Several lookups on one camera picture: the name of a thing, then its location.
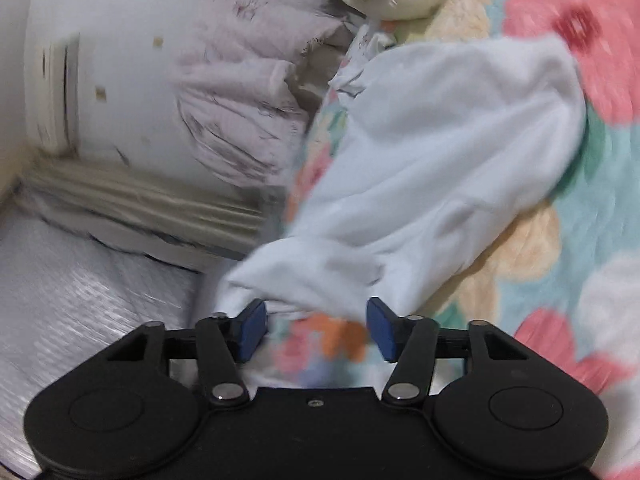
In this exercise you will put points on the silver quilted panel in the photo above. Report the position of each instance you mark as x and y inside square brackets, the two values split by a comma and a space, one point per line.
[75, 300]

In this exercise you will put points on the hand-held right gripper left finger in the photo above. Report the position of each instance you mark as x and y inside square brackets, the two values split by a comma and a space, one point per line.
[250, 330]

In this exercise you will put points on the floral bedspread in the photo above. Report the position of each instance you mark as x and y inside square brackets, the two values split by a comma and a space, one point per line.
[590, 210]

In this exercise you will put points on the pink floral quilt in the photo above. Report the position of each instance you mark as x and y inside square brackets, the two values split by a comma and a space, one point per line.
[235, 110]

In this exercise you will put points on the beige curtain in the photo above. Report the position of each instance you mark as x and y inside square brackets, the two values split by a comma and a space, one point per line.
[150, 205]

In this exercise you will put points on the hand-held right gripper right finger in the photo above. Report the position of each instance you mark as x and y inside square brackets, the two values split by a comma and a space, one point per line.
[380, 330]

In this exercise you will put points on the white fleece garment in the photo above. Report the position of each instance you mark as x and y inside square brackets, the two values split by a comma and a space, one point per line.
[440, 150]

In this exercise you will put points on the white wall fixture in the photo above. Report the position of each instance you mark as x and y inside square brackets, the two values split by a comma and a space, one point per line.
[52, 100]

